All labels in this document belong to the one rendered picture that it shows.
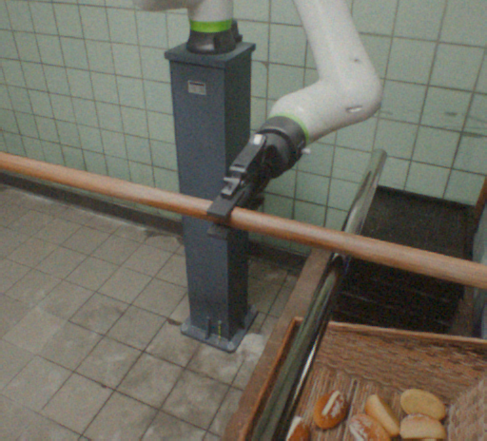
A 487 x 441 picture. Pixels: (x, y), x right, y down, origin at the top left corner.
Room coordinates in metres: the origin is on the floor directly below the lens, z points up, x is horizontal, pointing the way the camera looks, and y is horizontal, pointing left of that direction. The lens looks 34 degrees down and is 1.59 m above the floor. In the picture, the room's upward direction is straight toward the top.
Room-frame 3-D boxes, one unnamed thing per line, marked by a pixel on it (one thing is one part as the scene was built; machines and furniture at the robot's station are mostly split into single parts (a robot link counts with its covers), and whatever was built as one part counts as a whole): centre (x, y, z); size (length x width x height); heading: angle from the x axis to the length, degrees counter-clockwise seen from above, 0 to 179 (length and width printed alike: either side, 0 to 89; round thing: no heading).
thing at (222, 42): (1.44, 0.05, 1.23); 0.26 x 0.15 x 0.06; 154
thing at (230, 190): (0.57, 0.01, 1.23); 0.05 x 0.01 x 0.03; 157
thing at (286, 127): (0.76, -0.08, 1.20); 0.12 x 0.06 x 0.09; 67
